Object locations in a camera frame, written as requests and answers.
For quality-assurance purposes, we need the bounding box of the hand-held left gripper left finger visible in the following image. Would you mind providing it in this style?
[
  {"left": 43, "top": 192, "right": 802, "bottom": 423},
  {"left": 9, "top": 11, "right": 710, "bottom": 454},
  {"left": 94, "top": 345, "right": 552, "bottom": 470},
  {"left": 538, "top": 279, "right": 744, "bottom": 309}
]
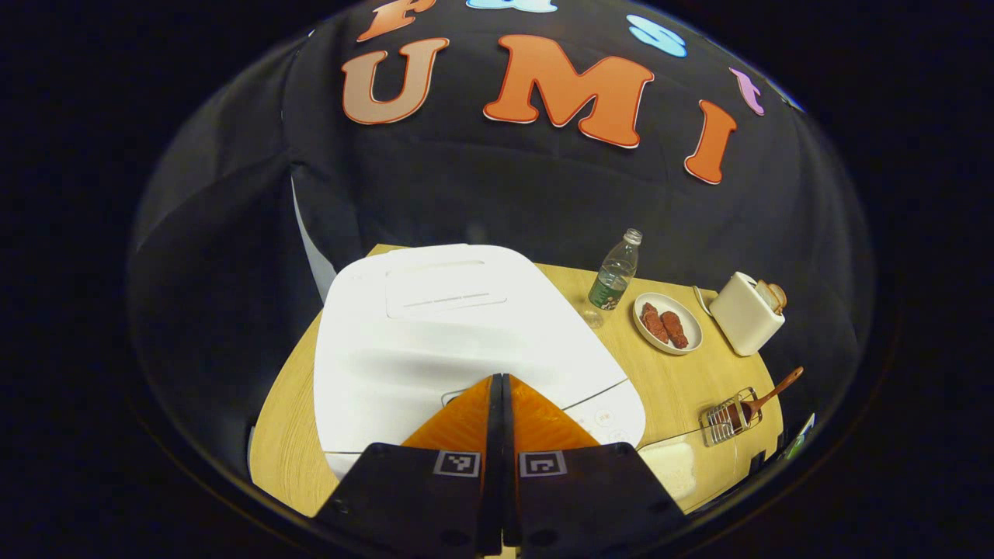
[{"left": 315, "top": 374, "right": 504, "bottom": 556}]

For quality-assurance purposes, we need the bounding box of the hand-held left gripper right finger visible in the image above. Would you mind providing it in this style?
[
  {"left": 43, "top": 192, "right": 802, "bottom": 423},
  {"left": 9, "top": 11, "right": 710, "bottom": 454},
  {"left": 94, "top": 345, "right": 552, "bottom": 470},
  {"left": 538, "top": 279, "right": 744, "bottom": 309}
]
[{"left": 502, "top": 374, "right": 689, "bottom": 554}]

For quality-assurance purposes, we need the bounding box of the clear container of rice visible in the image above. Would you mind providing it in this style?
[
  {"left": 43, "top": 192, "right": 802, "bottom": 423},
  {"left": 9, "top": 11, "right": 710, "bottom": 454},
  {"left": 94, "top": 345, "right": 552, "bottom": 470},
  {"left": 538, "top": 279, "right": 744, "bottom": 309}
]
[{"left": 638, "top": 431, "right": 743, "bottom": 506}]

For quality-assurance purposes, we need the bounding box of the white rice cooker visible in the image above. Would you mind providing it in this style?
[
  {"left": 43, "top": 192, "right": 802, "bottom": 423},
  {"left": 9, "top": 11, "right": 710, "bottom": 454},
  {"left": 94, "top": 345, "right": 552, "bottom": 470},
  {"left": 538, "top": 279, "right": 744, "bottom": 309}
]
[{"left": 313, "top": 244, "right": 647, "bottom": 479}]

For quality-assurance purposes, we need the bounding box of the brown wooden spoon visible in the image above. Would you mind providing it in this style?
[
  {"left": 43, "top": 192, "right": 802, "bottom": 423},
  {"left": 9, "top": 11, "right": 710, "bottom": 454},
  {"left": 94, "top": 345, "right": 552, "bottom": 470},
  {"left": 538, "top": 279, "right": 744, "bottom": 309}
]
[{"left": 726, "top": 366, "right": 805, "bottom": 432}]

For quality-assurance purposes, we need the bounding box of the brown meat piece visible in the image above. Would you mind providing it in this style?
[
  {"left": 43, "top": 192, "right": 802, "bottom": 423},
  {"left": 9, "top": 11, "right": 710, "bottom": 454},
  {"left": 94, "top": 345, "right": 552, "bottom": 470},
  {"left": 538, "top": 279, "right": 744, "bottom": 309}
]
[
  {"left": 660, "top": 311, "right": 690, "bottom": 350},
  {"left": 641, "top": 303, "right": 670, "bottom": 345}
]

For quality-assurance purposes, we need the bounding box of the white oval plate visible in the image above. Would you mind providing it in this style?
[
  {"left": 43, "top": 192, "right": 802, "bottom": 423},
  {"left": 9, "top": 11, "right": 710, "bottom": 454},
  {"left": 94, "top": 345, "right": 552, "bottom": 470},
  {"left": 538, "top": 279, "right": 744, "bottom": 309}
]
[{"left": 633, "top": 292, "right": 704, "bottom": 356}]

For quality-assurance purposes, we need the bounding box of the clear plastic water bottle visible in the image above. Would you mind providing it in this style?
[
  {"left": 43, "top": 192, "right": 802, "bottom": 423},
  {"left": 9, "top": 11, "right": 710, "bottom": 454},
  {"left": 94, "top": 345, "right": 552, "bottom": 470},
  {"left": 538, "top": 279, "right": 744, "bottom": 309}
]
[{"left": 582, "top": 228, "right": 645, "bottom": 328}]

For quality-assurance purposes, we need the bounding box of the white toaster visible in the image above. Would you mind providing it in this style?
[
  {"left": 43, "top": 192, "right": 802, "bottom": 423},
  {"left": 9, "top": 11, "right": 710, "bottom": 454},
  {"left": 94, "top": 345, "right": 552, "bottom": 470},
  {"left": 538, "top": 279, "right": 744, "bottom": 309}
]
[{"left": 708, "top": 272, "right": 787, "bottom": 357}]

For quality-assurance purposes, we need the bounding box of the black backdrop cloth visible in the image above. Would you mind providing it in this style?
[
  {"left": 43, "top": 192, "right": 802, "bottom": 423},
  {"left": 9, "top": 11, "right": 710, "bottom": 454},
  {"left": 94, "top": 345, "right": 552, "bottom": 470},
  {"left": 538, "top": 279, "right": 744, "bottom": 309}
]
[{"left": 128, "top": 0, "right": 878, "bottom": 482}]

